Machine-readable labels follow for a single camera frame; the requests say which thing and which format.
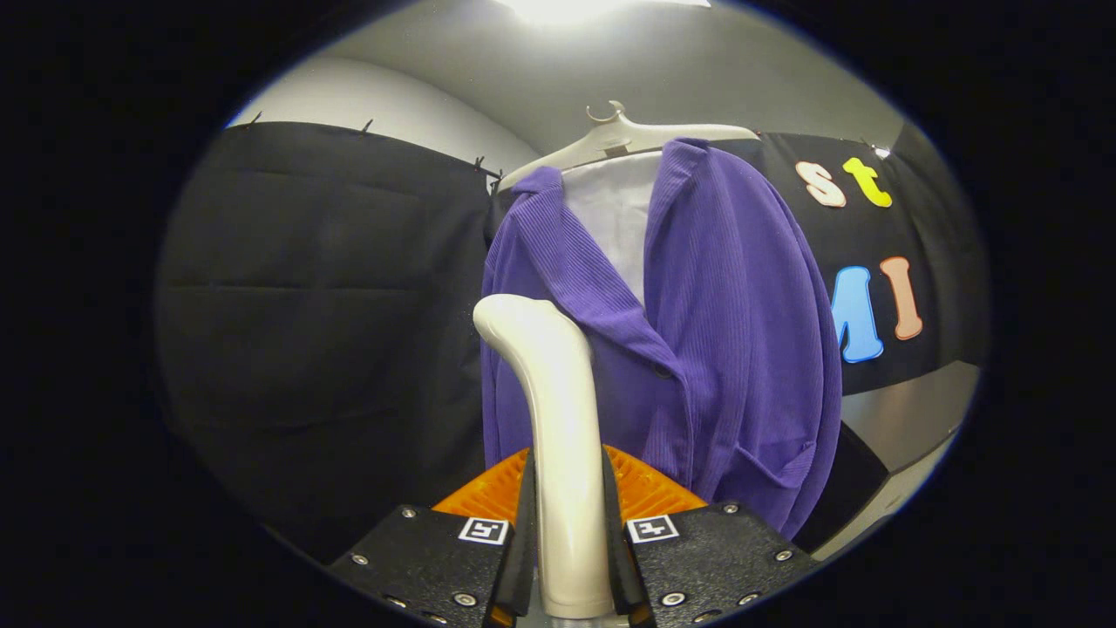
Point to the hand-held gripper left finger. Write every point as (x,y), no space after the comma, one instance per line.
(427,558)

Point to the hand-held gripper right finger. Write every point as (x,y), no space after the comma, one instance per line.
(715,554)

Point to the white garment steamer head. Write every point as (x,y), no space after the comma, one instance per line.
(562,453)

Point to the grey cabinet with dark top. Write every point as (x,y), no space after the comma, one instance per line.
(907,410)

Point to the white plastic hanger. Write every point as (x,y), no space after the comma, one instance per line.
(628,139)

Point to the large ceiling light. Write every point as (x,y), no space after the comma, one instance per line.
(593,9)

